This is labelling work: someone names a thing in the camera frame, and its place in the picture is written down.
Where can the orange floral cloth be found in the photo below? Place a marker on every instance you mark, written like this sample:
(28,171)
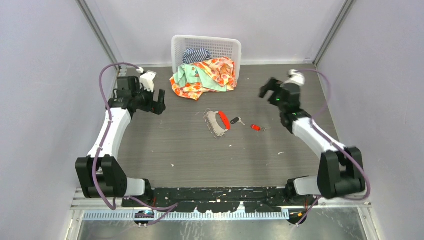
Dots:
(222,70)

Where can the key with black tag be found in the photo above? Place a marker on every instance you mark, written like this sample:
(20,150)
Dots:
(237,120)

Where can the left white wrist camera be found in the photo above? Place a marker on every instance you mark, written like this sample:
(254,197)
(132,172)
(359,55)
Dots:
(146,79)

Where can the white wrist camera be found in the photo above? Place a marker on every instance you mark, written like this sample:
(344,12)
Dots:
(295,77)
(146,79)

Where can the white plastic laundry basket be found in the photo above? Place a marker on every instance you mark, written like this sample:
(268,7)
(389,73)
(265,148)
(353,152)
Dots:
(217,46)

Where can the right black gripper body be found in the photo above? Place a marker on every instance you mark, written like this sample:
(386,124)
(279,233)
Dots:
(274,99)

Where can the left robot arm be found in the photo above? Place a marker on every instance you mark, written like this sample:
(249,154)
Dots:
(99,173)

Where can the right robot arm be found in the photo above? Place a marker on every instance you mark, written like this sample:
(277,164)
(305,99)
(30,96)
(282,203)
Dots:
(340,171)

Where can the metal keyring holder red handle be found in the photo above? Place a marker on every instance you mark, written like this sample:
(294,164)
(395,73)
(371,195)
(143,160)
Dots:
(217,122)

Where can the blue striped cloth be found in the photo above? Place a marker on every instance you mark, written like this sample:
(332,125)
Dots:
(195,55)

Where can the key with red tag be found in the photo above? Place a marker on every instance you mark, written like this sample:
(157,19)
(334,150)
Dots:
(258,128)

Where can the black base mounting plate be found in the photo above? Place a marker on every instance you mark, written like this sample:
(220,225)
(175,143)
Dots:
(264,199)

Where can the mint green cloth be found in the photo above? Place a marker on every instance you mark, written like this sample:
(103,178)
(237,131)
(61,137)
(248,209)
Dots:
(197,78)

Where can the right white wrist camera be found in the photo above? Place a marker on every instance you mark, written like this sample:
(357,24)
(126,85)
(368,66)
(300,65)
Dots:
(295,77)

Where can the white slotted cable duct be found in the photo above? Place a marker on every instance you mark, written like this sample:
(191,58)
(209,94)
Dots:
(150,215)

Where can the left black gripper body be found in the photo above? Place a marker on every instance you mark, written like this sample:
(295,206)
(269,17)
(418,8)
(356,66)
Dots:
(145,100)

